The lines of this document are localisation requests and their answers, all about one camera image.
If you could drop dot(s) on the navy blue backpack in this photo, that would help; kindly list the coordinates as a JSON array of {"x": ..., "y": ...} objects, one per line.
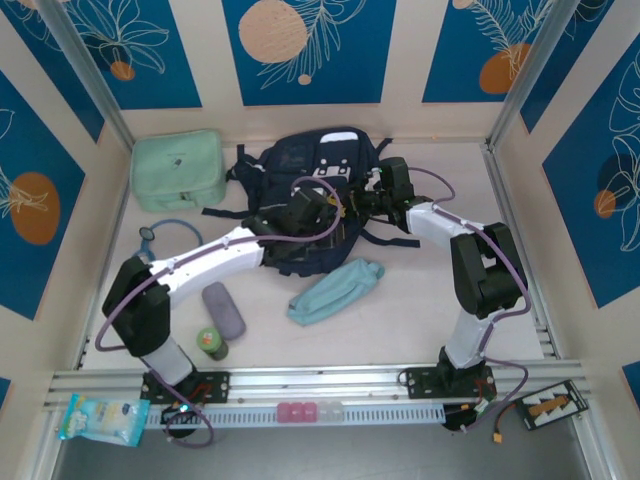
[{"x": 280, "y": 165}]

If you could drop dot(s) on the grey purple glasses case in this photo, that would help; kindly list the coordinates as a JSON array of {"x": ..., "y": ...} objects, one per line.
[{"x": 222, "y": 307}]

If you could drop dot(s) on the light blue pencil case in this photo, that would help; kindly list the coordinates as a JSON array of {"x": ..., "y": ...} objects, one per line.
[{"x": 330, "y": 292}]

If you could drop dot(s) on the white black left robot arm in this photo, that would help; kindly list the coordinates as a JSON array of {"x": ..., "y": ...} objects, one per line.
[{"x": 210, "y": 260}]

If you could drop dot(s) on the clear plastic box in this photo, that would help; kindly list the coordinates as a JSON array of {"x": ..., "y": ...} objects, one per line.
[{"x": 330, "y": 411}]

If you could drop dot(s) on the mint green zip pouch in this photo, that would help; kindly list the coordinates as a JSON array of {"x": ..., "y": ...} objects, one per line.
[{"x": 175, "y": 165}]

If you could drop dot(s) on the blue white snack packet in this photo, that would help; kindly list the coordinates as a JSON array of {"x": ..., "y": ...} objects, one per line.
[{"x": 105, "y": 417}]

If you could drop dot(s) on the blue stethoscope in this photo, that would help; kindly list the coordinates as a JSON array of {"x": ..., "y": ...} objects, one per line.
[{"x": 146, "y": 232}]

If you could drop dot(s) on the aluminium frame post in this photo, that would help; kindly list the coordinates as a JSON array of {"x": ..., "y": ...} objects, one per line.
[
  {"x": 526, "y": 75},
  {"x": 90, "y": 75}
]

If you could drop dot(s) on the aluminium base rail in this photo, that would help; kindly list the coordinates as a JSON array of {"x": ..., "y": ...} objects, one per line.
[{"x": 325, "y": 382}]

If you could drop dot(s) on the green lidded bottle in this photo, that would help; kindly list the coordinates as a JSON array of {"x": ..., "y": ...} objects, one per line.
[{"x": 210, "y": 341}]

